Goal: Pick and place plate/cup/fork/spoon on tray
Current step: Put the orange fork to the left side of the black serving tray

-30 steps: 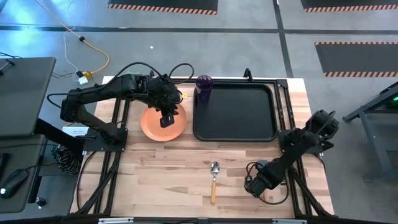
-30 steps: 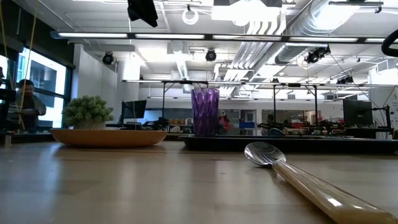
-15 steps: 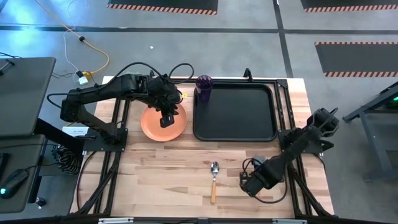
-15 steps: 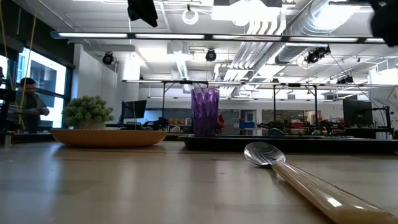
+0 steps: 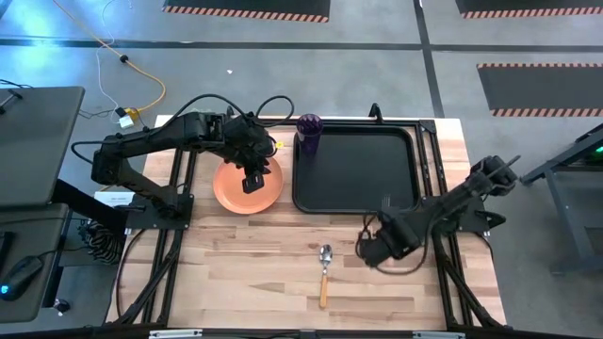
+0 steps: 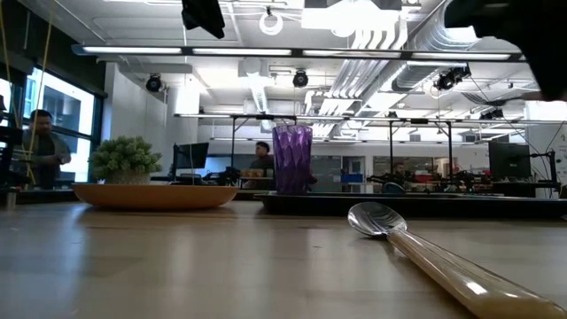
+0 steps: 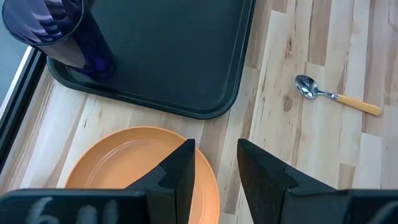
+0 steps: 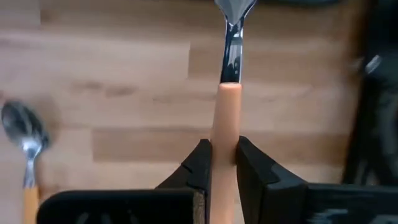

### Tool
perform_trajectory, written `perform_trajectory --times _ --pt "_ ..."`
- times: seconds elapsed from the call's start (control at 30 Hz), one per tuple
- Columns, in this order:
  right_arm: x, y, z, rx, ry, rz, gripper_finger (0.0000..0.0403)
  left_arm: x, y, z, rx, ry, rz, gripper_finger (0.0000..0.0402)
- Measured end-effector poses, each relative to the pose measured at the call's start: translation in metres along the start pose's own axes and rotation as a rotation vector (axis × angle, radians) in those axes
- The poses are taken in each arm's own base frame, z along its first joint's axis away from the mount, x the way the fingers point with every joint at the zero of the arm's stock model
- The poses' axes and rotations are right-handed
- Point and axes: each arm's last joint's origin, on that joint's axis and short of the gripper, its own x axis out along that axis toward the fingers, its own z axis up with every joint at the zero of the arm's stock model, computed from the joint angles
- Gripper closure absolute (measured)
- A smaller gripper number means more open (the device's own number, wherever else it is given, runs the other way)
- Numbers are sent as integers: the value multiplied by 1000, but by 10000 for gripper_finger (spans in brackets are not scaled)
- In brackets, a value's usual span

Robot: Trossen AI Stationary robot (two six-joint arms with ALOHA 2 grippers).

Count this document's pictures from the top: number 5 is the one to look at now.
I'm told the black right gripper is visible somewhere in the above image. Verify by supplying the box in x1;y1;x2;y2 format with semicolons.
360;214;423;270

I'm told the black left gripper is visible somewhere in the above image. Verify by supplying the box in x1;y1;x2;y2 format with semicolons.
224;115;279;176

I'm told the orange round plate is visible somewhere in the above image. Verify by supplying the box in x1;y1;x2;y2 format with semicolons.
212;155;285;217

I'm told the purple plastic cup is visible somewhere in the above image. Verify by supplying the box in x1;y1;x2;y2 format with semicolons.
295;112;325;156

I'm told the black plastic tray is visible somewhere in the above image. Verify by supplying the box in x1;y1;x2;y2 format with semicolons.
291;124;422;216

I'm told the white paper card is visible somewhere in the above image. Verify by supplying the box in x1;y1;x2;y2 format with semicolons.
93;190;137;208

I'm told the black hazard-striped floor mat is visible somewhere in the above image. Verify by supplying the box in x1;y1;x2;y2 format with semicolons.
162;0;332;24
476;62;603;118
454;0;603;20

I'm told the black diagonal support beam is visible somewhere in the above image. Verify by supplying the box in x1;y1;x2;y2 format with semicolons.
51;178;129;233

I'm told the grey metal stand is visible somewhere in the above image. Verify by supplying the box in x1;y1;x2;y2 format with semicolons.
519;122;603;274

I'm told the dark grey desk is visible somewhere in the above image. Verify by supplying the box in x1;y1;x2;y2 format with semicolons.
0;86;86;208
0;202;70;324

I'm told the black computer mouse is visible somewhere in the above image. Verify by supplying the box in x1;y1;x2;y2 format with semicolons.
0;256;44;302

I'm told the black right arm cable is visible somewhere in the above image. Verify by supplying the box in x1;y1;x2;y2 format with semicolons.
355;214;430;278

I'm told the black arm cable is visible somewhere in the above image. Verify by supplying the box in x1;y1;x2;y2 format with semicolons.
148;92;249;140
355;214;430;278
255;94;296;127
70;139;104;167

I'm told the metal spoon with wooden handle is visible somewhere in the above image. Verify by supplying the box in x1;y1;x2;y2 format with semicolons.
318;243;334;311

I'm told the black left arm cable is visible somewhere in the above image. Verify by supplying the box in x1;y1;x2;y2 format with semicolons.
255;94;296;127
70;139;104;167
148;92;249;140

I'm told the silver frame bracket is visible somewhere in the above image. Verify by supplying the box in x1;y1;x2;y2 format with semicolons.
413;331;466;339
149;329;204;339

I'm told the black aluminium table frame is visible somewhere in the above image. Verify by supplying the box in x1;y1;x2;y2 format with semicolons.
106;115;508;333

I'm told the black white striped cable coil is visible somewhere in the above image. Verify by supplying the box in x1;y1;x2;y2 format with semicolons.
77;219;124;266

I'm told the white floor cable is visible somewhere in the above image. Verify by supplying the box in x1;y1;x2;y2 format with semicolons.
95;0;133;119

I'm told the yellow floor cable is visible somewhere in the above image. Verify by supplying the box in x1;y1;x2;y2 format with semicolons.
51;0;167;115

